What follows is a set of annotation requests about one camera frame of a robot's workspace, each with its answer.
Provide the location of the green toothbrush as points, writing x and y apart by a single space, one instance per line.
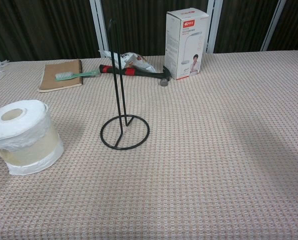
64 75

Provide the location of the dark pleated curtain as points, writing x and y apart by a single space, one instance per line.
51 27

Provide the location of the black and red hammer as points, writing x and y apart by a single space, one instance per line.
130 72

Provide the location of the white snack bag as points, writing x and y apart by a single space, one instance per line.
140 64

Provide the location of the brown spiral notebook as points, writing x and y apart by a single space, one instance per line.
51 81

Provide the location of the white paper towel roll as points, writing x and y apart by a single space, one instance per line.
26 140

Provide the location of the white desk lamp box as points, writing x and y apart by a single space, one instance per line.
186 45

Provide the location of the beige woven tablecloth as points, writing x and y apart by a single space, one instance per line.
189 162

